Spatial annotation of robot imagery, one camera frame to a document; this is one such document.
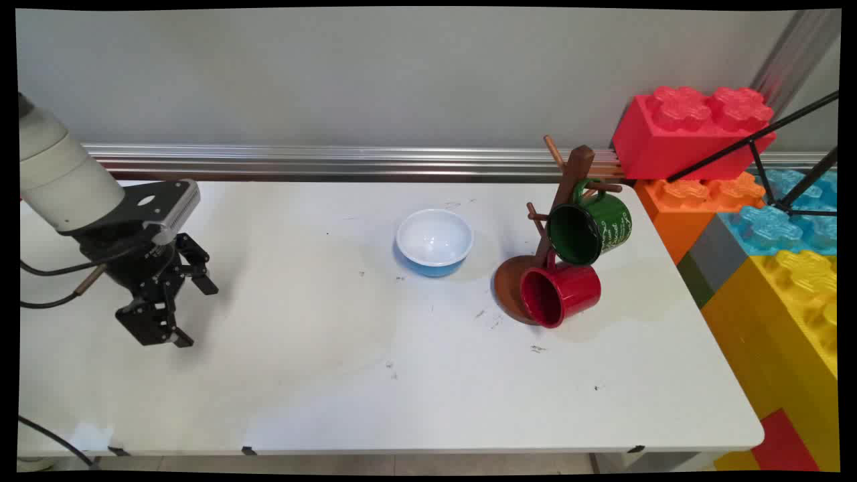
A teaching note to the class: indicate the red mug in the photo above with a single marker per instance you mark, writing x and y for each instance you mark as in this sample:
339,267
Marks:
576,289

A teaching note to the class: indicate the big yellow toy block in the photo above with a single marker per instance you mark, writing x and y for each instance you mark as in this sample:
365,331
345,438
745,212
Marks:
783,321

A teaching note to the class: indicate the big grey toy block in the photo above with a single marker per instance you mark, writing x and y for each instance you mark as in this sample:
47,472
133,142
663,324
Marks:
718,254

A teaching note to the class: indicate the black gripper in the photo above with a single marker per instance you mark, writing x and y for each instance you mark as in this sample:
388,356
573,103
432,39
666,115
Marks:
130,258

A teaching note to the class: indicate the horizontal aluminium rail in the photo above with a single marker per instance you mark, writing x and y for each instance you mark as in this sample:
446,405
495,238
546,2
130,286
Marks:
335,161

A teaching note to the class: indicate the big red toy block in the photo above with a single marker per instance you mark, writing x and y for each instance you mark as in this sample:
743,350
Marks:
663,140

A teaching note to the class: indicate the low red toy block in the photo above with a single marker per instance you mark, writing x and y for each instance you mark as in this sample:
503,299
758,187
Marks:
783,445

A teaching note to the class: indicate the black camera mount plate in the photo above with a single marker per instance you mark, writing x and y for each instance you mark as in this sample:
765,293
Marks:
137,211

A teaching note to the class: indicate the blue and white bowl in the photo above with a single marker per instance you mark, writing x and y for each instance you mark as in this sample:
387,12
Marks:
434,239

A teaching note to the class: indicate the green enamel mug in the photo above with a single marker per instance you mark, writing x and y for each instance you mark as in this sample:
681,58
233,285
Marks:
606,227

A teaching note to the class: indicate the slanted aluminium post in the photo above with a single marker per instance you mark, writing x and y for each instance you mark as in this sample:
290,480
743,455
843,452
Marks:
793,57

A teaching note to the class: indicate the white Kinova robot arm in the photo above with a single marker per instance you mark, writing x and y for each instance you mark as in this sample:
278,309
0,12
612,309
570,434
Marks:
63,174

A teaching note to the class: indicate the big light blue toy block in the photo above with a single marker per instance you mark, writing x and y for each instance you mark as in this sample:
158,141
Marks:
770,227

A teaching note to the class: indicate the black tripod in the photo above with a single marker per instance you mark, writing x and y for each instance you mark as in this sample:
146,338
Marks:
756,137

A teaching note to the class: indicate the big dark green toy block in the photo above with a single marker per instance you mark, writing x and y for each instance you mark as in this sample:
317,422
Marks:
696,281

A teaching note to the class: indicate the big orange toy block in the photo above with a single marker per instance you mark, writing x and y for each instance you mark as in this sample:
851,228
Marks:
676,214

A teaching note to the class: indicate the brown wooden mug tree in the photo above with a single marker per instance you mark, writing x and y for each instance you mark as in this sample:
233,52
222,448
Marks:
570,184

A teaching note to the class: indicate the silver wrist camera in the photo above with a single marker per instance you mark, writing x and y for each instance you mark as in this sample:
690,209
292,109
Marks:
179,209

